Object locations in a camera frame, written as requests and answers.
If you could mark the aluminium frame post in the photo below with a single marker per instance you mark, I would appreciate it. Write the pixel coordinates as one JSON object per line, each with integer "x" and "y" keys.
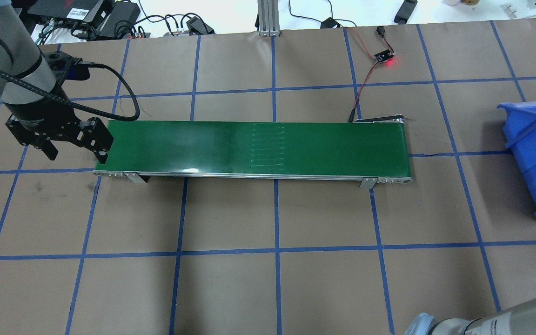
{"x": 268, "y": 18}

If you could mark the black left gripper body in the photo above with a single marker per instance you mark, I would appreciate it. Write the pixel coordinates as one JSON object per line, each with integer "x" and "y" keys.
{"x": 40, "y": 116}

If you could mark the green conveyor belt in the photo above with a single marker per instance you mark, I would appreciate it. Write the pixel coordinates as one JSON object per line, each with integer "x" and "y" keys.
{"x": 371, "y": 152}

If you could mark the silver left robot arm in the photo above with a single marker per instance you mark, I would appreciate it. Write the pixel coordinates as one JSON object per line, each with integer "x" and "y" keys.
{"x": 30, "y": 87}

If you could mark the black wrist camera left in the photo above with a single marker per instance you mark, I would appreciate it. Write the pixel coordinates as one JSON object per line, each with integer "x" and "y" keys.
{"x": 66, "y": 67}

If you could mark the small sensor circuit board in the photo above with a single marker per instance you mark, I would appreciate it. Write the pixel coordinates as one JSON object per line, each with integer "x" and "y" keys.
{"x": 384, "y": 56}

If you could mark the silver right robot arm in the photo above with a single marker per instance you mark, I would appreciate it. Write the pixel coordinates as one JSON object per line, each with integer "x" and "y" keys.
{"x": 518, "y": 320}

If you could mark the black power adapter brick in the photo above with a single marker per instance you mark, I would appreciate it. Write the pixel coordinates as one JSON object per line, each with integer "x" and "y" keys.
{"x": 120, "y": 21}

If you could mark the small black power adapter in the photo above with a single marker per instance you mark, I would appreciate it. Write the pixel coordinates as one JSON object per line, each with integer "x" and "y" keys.
{"x": 330, "y": 23}

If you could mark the black laptop with red logo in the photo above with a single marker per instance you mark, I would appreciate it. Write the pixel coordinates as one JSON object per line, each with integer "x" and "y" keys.
{"x": 85, "y": 12}

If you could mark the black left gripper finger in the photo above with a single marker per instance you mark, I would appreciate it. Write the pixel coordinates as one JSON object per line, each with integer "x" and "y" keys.
{"x": 48, "y": 148}
{"x": 101, "y": 155}

